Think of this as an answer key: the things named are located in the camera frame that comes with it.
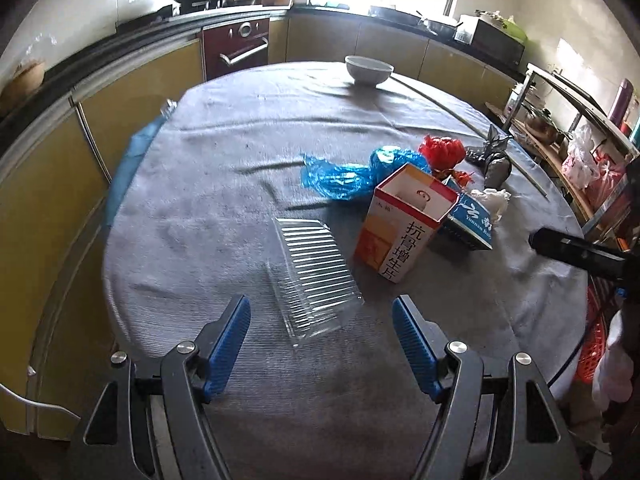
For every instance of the white pink plastic bag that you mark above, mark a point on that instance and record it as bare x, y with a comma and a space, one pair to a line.
580, 167

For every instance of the red plastic bag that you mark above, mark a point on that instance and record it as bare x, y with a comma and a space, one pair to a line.
442, 152

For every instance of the orange red plastic wrapper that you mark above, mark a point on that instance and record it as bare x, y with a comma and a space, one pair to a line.
462, 178

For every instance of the black microwave oven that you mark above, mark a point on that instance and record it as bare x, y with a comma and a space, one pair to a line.
490, 40

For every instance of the blue white carton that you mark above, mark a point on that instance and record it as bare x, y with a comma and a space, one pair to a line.
469, 221

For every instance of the brown clay pot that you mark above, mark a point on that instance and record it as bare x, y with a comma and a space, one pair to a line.
26, 81

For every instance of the white ceramic bowl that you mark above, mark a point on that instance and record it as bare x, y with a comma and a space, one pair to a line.
367, 71

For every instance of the steel pot on shelf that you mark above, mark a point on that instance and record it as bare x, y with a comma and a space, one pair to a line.
541, 126

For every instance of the white paper ball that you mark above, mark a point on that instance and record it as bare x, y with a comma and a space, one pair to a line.
495, 201

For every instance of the red plastic trash basket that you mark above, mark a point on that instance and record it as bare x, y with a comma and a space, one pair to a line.
593, 347

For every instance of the orange white medicine box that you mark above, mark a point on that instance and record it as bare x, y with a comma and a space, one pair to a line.
405, 212

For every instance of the black plastic bag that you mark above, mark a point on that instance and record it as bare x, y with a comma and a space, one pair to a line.
492, 158

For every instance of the blue plastic bag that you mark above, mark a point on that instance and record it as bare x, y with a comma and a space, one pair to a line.
355, 181

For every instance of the purple thermos bottle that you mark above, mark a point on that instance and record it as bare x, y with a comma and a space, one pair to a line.
621, 102

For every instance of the grey tablecloth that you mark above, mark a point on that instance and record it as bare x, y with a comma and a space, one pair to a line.
322, 389

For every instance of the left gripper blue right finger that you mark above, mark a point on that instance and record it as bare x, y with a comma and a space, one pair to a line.
423, 343

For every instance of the long wooden stick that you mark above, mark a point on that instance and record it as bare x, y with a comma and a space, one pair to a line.
470, 126

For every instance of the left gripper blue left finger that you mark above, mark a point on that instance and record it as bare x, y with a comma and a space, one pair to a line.
228, 344

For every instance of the clear plastic clamshell tray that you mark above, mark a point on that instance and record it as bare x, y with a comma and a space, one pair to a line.
311, 280

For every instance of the metal storage shelf rack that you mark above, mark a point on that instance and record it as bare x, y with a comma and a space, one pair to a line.
609, 206

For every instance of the blue under cloth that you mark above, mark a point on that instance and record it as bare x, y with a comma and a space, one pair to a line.
136, 149

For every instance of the dark red oven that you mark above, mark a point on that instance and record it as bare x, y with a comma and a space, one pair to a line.
236, 46

